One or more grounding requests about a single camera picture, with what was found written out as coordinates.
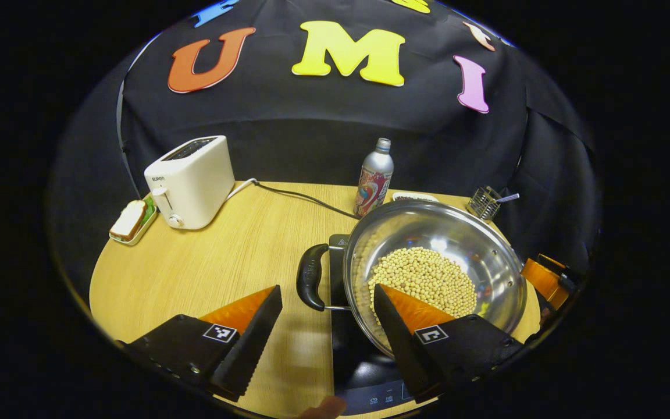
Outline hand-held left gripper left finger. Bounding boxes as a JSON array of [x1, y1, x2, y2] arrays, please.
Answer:
[[115, 285, 284, 403]]

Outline white toaster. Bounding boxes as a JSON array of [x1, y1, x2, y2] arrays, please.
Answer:
[[144, 136, 236, 230]]

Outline stainless steel pot black handles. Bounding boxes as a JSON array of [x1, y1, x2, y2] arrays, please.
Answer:
[[296, 201, 528, 357]]

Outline sandwich with lettuce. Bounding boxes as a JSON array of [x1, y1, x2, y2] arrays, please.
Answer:
[[110, 198, 155, 240]]

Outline pale green rectangular plate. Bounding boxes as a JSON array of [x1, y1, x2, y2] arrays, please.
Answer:
[[109, 195, 159, 246]]

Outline black backdrop cloth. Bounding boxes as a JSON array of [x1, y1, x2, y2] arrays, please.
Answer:
[[47, 0, 600, 303]]

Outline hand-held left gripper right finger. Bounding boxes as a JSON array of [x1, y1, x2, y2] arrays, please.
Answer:
[[373, 283, 525, 404]]

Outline small wire mesh basket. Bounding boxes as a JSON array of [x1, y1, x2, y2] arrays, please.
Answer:
[[466, 186, 502, 221]]

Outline colourful aluminium drink bottle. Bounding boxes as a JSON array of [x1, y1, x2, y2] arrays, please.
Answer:
[[354, 138, 394, 217]]

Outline black induction cooktop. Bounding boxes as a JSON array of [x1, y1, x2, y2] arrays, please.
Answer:
[[329, 234, 446, 416]]

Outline pile of soybeans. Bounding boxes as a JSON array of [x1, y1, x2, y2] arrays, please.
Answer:
[[368, 247, 477, 318]]

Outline black power cable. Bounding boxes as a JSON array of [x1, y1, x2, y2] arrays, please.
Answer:
[[227, 179, 360, 220]]

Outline small white dish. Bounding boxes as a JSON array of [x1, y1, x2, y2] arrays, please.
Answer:
[[392, 192, 439, 204]]

